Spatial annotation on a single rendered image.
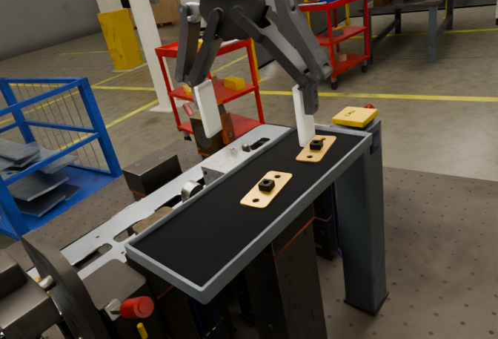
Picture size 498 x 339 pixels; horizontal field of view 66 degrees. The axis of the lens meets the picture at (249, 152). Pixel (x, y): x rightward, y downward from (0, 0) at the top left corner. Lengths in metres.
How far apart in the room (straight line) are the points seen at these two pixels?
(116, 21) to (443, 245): 7.23
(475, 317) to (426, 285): 0.11
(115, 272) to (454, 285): 0.75
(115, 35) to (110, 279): 7.34
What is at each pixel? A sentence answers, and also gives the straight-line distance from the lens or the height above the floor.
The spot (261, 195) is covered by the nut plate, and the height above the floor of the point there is 1.16.
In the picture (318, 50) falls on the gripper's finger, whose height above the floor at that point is 1.34.
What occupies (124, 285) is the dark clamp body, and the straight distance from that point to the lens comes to 0.57.
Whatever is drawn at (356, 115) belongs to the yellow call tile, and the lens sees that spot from 0.71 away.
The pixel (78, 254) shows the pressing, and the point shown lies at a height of 1.00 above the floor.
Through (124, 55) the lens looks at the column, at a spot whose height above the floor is 0.31.
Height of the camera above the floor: 1.43
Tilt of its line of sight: 26 degrees down
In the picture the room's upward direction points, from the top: 11 degrees counter-clockwise
